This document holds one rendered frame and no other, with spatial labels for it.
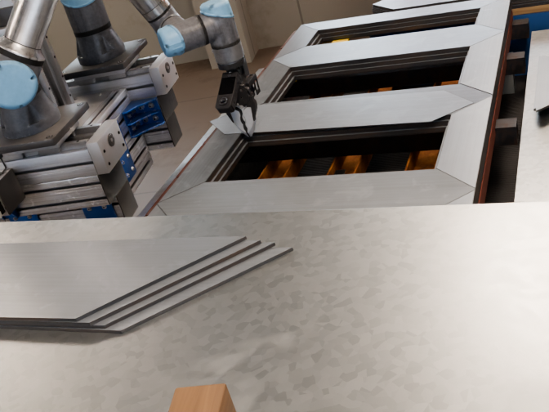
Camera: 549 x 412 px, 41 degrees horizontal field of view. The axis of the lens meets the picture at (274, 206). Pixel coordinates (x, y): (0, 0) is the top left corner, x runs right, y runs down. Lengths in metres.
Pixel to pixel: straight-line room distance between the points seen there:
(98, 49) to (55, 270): 1.24
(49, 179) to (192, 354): 1.11
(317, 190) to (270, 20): 3.88
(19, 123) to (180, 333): 1.06
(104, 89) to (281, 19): 3.17
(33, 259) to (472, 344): 0.73
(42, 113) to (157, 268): 0.92
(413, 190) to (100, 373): 0.81
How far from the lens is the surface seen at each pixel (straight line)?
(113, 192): 1.99
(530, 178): 1.75
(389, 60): 2.31
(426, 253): 1.02
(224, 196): 1.72
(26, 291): 1.20
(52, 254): 1.26
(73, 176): 1.96
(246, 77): 1.96
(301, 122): 1.98
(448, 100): 1.92
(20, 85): 1.78
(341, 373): 0.87
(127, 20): 5.75
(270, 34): 5.49
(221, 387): 0.82
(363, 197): 1.57
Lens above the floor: 1.64
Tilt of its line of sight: 29 degrees down
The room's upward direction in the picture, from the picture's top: 16 degrees counter-clockwise
